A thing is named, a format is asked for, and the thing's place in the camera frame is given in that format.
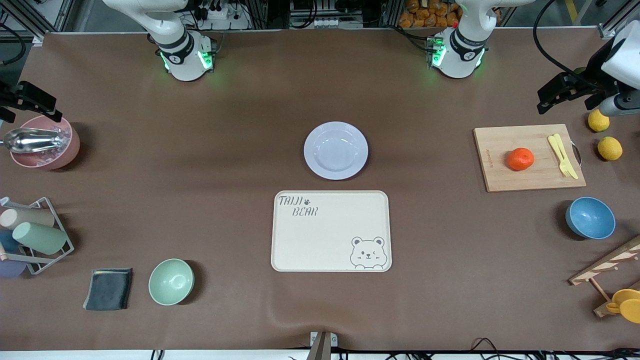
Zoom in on orange fruit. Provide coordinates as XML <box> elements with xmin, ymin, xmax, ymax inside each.
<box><xmin>506</xmin><ymin>147</ymin><xmax>535</xmax><ymax>172</ymax></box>

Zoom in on lavender round plate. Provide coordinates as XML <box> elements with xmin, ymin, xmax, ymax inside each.
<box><xmin>303</xmin><ymin>121</ymin><xmax>369</xmax><ymax>181</ymax></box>

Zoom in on shiny metal scoop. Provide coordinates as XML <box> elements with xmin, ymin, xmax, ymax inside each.
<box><xmin>0</xmin><ymin>128</ymin><xmax>68</xmax><ymax>154</ymax></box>

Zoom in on yellow lemon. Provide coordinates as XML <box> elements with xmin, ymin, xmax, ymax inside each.
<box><xmin>597</xmin><ymin>136</ymin><xmax>624</xmax><ymax>161</ymax></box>
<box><xmin>587</xmin><ymin>109</ymin><xmax>611</xmax><ymax>133</ymax></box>

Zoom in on clear ice cubes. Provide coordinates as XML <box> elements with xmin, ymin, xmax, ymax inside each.
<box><xmin>17</xmin><ymin>126</ymin><xmax>72</xmax><ymax>167</ymax></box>

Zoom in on pink bowl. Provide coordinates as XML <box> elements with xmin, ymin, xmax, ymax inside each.
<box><xmin>10</xmin><ymin>115</ymin><xmax>81</xmax><ymax>171</ymax></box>

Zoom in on yellow plastic knife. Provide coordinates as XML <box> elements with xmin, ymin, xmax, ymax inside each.
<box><xmin>553</xmin><ymin>133</ymin><xmax>579</xmax><ymax>180</ymax></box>

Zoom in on wooden cutting board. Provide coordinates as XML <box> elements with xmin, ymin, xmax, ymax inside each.
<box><xmin>473</xmin><ymin>124</ymin><xmax>587</xmax><ymax>193</ymax></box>

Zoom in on beige cup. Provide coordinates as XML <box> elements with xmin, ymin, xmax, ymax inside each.
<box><xmin>0</xmin><ymin>207</ymin><xmax>56</xmax><ymax>231</ymax></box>

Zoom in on mint green cup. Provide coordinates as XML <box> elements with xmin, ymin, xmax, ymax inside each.
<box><xmin>12</xmin><ymin>221</ymin><xmax>68</xmax><ymax>256</ymax></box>

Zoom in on blue bowl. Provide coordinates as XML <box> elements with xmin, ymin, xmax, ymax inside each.
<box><xmin>565</xmin><ymin>196</ymin><xmax>617</xmax><ymax>240</ymax></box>

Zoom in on blue cup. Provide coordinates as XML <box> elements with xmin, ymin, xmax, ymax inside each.
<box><xmin>0</xmin><ymin>230</ymin><xmax>21</xmax><ymax>253</ymax></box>

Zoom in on pile of orange buns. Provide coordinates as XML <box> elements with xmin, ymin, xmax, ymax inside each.
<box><xmin>398</xmin><ymin>0</ymin><xmax>463</xmax><ymax>29</ymax></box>

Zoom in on purple cup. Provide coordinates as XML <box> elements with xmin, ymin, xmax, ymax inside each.
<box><xmin>0</xmin><ymin>257</ymin><xmax>28</xmax><ymax>279</ymax></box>

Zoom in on wooden drying rack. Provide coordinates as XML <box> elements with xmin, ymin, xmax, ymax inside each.
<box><xmin>568</xmin><ymin>235</ymin><xmax>640</xmax><ymax>318</ymax></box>

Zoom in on dark grey folded cloth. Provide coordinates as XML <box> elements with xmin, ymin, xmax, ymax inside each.
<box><xmin>82</xmin><ymin>268</ymin><xmax>134</xmax><ymax>312</ymax></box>

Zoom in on white power strip with plugs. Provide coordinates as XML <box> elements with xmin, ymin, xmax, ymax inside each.
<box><xmin>192</xmin><ymin>0</ymin><xmax>251</xmax><ymax>31</ymax></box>

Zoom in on pale green bowl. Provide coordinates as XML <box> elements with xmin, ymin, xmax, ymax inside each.
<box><xmin>148</xmin><ymin>258</ymin><xmax>195</xmax><ymax>306</ymax></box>

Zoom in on white slim power strip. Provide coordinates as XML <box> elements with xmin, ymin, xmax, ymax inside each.
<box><xmin>312</xmin><ymin>17</ymin><xmax>366</xmax><ymax>29</ymax></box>

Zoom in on cream bear print tray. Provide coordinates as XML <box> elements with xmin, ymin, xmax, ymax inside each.
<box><xmin>270</xmin><ymin>190</ymin><xmax>393</xmax><ymax>273</ymax></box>

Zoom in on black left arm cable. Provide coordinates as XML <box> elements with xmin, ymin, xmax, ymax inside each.
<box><xmin>532</xmin><ymin>0</ymin><xmax>593</xmax><ymax>81</ymax></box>

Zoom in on grey wire cup rack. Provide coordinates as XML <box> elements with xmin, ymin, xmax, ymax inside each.
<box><xmin>0</xmin><ymin>196</ymin><xmax>76</xmax><ymax>276</ymax></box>

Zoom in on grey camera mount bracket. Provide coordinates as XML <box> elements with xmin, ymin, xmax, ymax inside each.
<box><xmin>306</xmin><ymin>331</ymin><xmax>339</xmax><ymax>360</ymax></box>

